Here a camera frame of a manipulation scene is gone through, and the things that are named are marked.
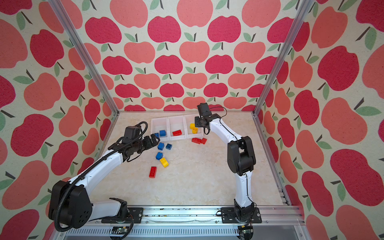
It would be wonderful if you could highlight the yellow round lego brick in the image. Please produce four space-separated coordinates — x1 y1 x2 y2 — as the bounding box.
160 158 169 168

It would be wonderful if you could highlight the red long lego brick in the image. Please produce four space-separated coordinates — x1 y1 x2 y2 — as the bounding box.
192 138 202 144

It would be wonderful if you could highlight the left aluminium corner post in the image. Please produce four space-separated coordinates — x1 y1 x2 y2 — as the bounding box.
48 1 120 117

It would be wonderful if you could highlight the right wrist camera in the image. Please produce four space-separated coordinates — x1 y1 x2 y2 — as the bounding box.
197 103 212 118

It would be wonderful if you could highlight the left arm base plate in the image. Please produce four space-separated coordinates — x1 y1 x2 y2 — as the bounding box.
102 207 144 224

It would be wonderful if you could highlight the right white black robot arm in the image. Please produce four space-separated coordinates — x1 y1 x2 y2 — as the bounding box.
195 114 257 222

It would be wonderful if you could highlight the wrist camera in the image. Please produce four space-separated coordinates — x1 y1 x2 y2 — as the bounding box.
122 126 142 143
197 103 212 118

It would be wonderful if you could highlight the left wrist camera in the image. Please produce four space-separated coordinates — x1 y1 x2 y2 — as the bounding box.
122 126 142 143

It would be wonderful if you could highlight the aluminium front frame rail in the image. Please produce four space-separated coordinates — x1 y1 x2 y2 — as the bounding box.
49 206 310 240

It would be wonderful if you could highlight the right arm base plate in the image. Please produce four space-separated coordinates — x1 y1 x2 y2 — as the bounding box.
217 207 263 224

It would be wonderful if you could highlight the right aluminium corner post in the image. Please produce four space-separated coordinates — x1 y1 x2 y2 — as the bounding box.
252 0 315 117

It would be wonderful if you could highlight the aluminium corner post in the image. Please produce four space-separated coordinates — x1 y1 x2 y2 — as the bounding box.
252 0 315 117
48 1 120 117

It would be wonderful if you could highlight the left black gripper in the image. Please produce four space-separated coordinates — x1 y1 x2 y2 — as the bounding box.
133 133 161 153

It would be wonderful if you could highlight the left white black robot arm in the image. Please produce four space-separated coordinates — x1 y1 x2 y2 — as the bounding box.
49 134 160 232

